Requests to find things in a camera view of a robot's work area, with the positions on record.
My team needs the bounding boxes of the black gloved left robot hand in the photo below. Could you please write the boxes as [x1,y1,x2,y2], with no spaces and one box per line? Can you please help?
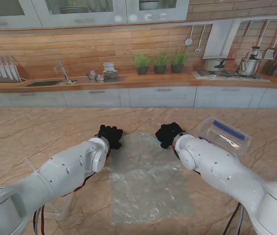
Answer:
[94,124,124,150]

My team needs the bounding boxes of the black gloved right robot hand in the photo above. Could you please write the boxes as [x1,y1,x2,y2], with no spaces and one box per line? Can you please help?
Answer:
[154,122,187,149]

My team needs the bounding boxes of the clear bubble film sheet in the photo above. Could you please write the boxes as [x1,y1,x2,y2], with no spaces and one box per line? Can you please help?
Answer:
[108,132,195,226]

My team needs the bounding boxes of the clear plastic crate blue handles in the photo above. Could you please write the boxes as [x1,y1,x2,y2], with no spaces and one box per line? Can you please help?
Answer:
[197,115,252,157]

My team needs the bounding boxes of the grey lower kitchen cabinets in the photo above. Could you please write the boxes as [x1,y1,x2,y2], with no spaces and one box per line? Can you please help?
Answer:
[0,85,277,110]

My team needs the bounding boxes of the grey kitchen cabinets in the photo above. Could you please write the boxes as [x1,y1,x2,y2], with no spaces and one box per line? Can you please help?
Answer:
[0,0,190,29]
[0,85,277,110]

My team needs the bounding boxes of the wooden kitchen countertop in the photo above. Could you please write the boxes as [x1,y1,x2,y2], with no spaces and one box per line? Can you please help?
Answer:
[0,72,277,95]

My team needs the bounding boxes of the small steel bowls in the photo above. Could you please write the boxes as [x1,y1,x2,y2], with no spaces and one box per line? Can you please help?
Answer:
[86,70,105,81]

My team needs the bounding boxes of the hanging steel utensil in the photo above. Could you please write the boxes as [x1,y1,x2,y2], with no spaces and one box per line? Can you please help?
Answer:
[194,24,206,53]

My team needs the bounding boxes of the grey upper kitchen cabinets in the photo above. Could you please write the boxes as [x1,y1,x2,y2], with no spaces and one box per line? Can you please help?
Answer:
[0,0,190,29]

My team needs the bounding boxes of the hanging steel grater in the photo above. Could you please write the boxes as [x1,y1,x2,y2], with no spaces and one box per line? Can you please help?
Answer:
[264,20,277,60]

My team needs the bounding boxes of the stack of white plates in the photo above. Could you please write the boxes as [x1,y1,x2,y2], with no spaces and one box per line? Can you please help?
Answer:
[59,6,90,14]

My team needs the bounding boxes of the red black left arm cables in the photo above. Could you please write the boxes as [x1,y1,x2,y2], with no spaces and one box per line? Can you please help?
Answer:
[32,148,112,235]

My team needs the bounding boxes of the red black arm cables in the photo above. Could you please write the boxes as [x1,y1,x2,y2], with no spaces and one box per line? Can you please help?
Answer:
[32,148,112,235]
[223,202,245,235]

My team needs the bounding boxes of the red black right arm cables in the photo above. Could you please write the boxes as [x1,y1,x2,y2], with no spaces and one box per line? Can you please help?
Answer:
[223,202,245,235]

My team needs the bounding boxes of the hanging copper handle utensil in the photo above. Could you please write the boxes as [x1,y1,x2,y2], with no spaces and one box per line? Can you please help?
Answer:
[241,21,253,37]
[254,20,270,48]

